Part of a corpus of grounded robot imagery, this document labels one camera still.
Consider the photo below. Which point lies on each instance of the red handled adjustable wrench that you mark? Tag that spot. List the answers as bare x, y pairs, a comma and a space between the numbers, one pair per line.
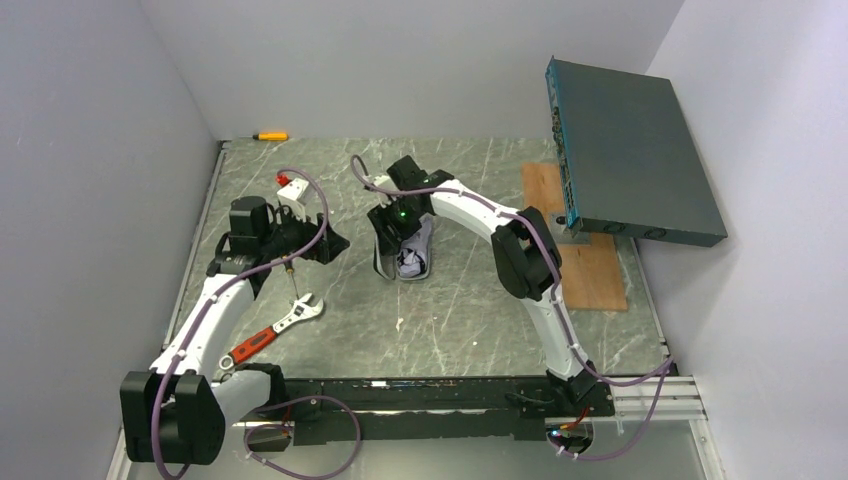
304, 308

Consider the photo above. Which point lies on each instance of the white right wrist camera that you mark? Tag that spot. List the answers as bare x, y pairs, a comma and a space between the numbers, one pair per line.
383, 184

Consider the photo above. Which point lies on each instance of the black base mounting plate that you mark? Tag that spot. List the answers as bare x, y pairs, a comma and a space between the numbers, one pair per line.
518, 407

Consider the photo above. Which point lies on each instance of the metal bracket on board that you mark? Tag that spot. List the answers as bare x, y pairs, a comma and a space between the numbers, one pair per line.
570, 228

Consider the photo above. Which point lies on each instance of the orange handled tool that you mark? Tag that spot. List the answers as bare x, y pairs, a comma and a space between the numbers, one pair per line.
271, 136

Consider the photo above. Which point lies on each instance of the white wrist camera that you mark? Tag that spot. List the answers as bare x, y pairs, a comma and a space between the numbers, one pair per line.
383, 184
293, 195

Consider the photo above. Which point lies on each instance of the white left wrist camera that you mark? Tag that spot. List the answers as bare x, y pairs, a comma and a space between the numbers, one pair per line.
293, 195

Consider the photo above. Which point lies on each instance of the aluminium frame rail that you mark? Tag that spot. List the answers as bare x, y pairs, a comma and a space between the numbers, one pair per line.
660, 431

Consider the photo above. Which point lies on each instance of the lilac folding umbrella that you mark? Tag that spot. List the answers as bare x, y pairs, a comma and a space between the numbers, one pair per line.
411, 264

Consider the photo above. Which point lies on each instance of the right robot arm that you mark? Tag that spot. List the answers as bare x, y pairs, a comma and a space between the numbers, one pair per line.
525, 255

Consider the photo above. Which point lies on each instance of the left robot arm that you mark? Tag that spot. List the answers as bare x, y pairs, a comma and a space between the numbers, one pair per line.
199, 331

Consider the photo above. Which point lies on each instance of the black grey zippered case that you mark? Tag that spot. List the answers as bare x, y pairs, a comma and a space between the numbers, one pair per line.
385, 266

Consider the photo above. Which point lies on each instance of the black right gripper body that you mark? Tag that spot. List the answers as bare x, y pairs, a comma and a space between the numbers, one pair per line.
397, 234

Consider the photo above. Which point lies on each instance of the brown wooden board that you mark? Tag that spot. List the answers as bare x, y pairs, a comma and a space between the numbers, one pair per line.
591, 277

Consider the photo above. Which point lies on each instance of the dark teal flat box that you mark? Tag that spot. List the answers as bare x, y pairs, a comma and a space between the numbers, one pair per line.
628, 163

